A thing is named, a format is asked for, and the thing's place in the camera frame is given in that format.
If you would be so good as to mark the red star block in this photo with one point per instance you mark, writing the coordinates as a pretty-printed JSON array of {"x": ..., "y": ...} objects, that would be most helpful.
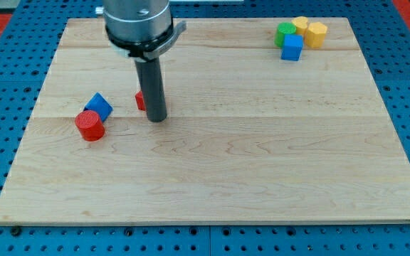
[{"x": 140, "y": 101}]

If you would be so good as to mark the blue cube block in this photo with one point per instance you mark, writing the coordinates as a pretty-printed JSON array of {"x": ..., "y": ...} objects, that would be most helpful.
[{"x": 292, "y": 47}]

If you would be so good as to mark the light wooden board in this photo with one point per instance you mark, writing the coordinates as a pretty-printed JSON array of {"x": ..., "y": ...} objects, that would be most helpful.
[{"x": 249, "y": 139}]

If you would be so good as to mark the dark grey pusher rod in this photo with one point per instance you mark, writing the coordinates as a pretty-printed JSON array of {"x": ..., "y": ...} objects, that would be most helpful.
[{"x": 151, "y": 84}]

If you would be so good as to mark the blue triangular block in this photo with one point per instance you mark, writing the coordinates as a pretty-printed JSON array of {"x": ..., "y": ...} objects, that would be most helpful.
[{"x": 99, "y": 104}]

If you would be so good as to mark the red cylinder block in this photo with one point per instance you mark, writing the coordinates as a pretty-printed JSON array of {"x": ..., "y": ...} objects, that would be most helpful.
[{"x": 90, "y": 125}]

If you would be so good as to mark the green cylinder block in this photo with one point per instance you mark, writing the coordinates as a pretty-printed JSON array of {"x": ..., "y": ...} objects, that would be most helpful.
[{"x": 283, "y": 29}]

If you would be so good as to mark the yellow cylinder block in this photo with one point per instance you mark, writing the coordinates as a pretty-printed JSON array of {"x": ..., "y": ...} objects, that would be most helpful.
[{"x": 301, "y": 25}]

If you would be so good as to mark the yellow hexagon block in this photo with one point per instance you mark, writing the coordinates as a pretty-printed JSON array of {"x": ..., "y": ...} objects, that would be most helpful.
[{"x": 315, "y": 34}]

